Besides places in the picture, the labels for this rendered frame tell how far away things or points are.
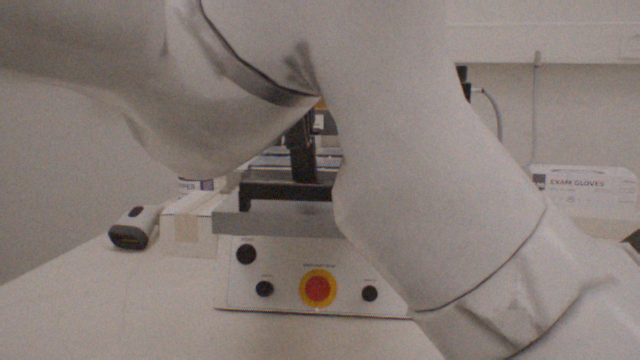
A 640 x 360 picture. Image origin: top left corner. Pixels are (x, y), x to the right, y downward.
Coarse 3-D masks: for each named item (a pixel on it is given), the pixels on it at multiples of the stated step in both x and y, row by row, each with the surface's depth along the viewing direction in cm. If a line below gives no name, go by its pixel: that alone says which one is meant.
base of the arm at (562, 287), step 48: (528, 240) 34; (576, 240) 35; (480, 288) 34; (528, 288) 33; (576, 288) 33; (624, 288) 33; (432, 336) 37; (480, 336) 34; (528, 336) 32; (576, 336) 32; (624, 336) 31
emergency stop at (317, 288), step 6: (318, 276) 97; (306, 282) 97; (312, 282) 97; (318, 282) 96; (324, 282) 96; (306, 288) 96; (312, 288) 96; (318, 288) 96; (324, 288) 96; (330, 288) 96; (312, 294) 96; (318, 294) 96; (324, 294) 96; (318, 300) 96
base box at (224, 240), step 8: (224, 240) 101; (224, 248) 100; (224, 256) 100; (224, 264) 100; (216, 272) 100; (224, 272) 99; (216, 280) 99; (224, 280) 99; (216, 288) 99; (224, 288) 99; (216, 296) 99; (224, 296) 99; (216, 304) 99; (224, 304) 98
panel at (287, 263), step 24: (240, 240) 100; (264, 240) 100; (288, 240) 99; (312, 240) 99; (336, 240) 99; (240, 264) 99; (264, 264) 99; (288, 264) 98; (312, 264) 98; (336, 264) 98; (360, 264) 97; (240, 288) 98; (288, 288) 98; (336, 288) 97; (360, 288) 97; (384, 288) 96; (312, 312) 97; (336, 312) 96; (360, 312) 96; (384, 312) 95
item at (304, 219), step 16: (256, 176) 82; (272, 176) 81; (288, 176) 81; (320, 176) 81; (336, 176) 80; (224, 208) 77; (256, 208) 77; (272, 208) 77; (288, 208) 77; (304, 208) 77; (320, 208) 77; (224, 224) 76; (240, 224) 76; (256, 224) 76; (272, 224) 75; (288, 224) 75; (304, 224) 75; (320, 224) 75; (336, 224) 74
